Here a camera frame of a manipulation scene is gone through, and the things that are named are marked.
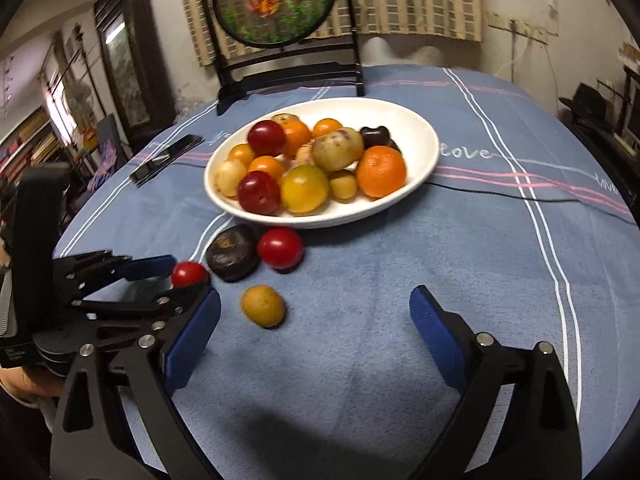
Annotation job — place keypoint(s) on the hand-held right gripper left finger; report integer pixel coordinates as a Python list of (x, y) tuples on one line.
[(192, 340)]

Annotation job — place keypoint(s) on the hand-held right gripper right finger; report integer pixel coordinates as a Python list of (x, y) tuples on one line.
[(435, 335)]

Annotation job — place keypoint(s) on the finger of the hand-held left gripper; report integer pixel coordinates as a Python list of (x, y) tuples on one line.
[(150, 266), (150, 305)]

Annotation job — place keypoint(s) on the small red tomato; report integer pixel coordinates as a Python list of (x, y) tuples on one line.
[(189, 274)]

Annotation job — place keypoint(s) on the yellow spotted passion fruit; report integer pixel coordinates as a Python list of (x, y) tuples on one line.
[(230, 177)]

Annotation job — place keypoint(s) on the large red plum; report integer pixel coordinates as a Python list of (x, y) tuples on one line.
[(258, 192)]

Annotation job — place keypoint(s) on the smooth orange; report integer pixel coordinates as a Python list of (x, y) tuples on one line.
[(267, 164), (241, 154)]

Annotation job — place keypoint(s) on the yellow-green orange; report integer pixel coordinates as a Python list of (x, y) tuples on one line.
[(304, 188)]

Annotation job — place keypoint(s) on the large mandarin orange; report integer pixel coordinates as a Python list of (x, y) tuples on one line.
[(381, 171)]

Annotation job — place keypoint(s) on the dark red plum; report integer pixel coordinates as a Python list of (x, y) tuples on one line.
[(266, 138)]

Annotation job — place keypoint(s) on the small olive yellow fruit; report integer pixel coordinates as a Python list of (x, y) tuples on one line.
[(343, 184)]

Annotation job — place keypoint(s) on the tan passion fruit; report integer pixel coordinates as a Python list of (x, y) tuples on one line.
[(305, 154), (337, 149)]

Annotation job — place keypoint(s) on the large dark mangosteen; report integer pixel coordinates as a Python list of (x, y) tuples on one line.
[(396, 146)]

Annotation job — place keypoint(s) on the large beige passion fruit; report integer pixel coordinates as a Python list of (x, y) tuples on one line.
[(285, 118)]

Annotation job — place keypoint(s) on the white oval plate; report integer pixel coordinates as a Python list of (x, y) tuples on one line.
[(415, 130)]

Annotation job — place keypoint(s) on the dark purple plum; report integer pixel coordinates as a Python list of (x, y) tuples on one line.
[(376, 136)]

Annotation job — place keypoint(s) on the small orange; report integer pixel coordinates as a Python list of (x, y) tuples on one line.
[(327, 127)]

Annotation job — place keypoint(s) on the person's left hand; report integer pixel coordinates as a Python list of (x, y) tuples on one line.
[(20, 385)]

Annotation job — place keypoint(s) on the blue striped tablecloth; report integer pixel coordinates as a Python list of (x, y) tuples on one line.
[(375, 270)]

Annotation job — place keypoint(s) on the black smartphone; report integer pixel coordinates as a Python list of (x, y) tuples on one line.
[(165, 160)]

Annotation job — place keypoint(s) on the purple cloth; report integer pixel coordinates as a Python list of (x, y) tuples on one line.
[(102, 160)]

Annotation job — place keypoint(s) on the wooden bookshelf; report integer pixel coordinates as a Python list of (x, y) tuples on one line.
[(25, 142)]

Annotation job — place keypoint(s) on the dark chair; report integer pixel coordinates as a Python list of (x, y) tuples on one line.
[(109, 127)]

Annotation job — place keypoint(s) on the white standing fan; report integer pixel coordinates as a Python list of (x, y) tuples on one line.
[(80, 102)]

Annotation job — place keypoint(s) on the dark framed painting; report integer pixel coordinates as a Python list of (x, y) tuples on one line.
[(127, 80)]

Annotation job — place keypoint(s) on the black desk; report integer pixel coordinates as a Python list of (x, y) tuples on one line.
[(610, 135)]

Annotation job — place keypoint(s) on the black hat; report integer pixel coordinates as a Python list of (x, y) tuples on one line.
[(590, 102)]

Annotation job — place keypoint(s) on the round goldfish embroidery screen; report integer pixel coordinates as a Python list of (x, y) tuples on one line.
[(280, 5)]

